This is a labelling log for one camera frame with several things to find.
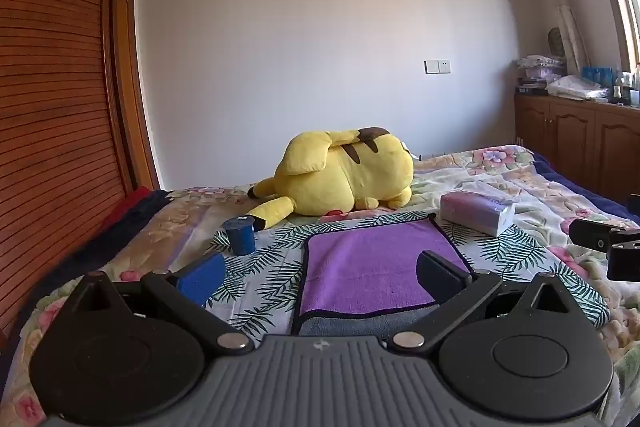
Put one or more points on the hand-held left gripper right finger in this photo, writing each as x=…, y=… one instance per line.
x=442, y=277

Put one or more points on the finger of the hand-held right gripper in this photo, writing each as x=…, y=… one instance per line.
x=590, y=234

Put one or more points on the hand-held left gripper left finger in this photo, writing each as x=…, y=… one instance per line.
x=202, y=281

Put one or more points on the purple towel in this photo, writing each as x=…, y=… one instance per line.
x=365, y=262

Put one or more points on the dark blue blanket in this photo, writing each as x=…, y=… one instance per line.
x=585, y=184

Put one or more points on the dark blue cup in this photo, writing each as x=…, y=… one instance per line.
x=241, y=237

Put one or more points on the leaf-print cloth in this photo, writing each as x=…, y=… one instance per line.
x=270, y=257

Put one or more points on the tissue pack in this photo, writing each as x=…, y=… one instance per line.
x=477, y=212

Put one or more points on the wooden cabinet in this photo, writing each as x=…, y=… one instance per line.
x=575, y=137

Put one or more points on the grey towel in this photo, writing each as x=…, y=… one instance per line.
x=350, y=323

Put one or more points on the red and navy cloth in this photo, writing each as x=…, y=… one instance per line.
x=132, y=204

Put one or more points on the yellow plush toy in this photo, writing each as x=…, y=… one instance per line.
x=340, y=174

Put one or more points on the white plastic bag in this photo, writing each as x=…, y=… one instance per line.
x=575, y=87

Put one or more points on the blue box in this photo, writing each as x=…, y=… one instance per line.
x=597, y=76

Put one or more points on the clutter on cabinet top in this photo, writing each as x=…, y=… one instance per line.
x=540, y=69

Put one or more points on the wooden slatted wardrobe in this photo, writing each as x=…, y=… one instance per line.
x=55, y=107

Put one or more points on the white wall socket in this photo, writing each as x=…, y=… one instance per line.
x=437, y=67

